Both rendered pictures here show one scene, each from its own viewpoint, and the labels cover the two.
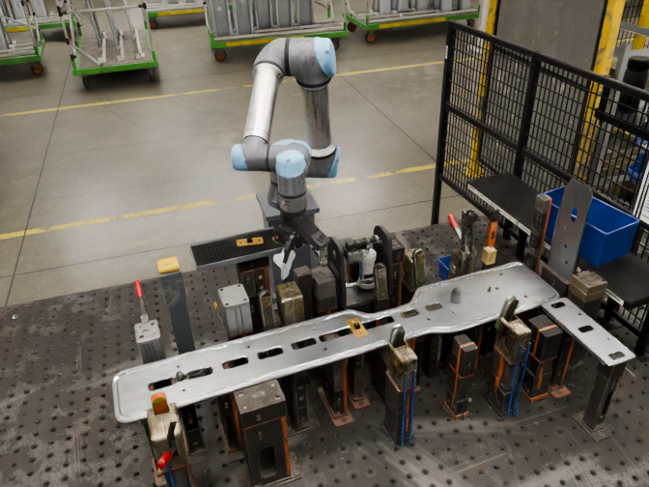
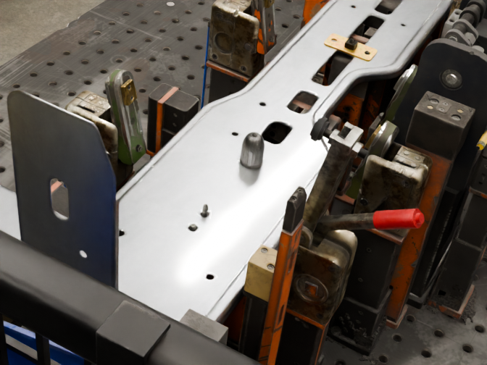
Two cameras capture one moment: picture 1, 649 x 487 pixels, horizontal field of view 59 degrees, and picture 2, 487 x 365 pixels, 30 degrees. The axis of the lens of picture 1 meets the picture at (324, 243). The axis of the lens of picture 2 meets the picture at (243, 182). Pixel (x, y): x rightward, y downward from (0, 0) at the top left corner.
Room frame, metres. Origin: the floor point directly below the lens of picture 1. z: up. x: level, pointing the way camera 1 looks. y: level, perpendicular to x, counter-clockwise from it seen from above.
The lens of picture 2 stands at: (2.07, -1.10, 1.83)
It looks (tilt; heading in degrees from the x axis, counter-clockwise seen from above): 43 degrees down; 134
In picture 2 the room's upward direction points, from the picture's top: 8 degrees clockwise
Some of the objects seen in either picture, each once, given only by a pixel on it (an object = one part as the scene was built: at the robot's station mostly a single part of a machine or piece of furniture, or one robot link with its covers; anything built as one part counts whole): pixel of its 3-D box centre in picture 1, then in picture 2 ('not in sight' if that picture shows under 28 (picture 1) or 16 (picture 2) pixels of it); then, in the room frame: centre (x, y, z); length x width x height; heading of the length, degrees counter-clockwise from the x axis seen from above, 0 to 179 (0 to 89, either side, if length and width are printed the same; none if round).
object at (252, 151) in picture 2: (456, 296); (252, 151); (1.42, -0.41, 1.02); 0.03 x 0.03 x 0.07
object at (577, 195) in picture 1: (568, 230); (67, 243); (1.54, -0.78, 1.17); 0.12 x 0.01 x 0.34; 20
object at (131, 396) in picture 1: (352, 332); (350, 43); (1.30, -0.07, 1.00); 1.38 x 0.22 x 0.02; 110
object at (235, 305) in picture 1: (240, 345); not in sight; (1.35, 0.28, 0.90); 0.13 x 0.10 x 0.41; 20
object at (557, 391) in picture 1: (560, 353); not in sight; (1.33, -0.74, 0.84); 0.11 x 0.06 x 0.29; 20
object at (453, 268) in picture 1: (458, 292); (305, 329); (1.62, -0.47, 0.88); 0.07 x 0.06 x 0.35; 20
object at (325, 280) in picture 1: (324, 319); not in sight; (1.48, 0.01, 0.89); 0.13 x 0.11 x 0.38; 20
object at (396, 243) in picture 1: (391, 293); (410, 219); (1.59, -0.23, 0.91); 0.07 x 0.05 x 0.42; 20
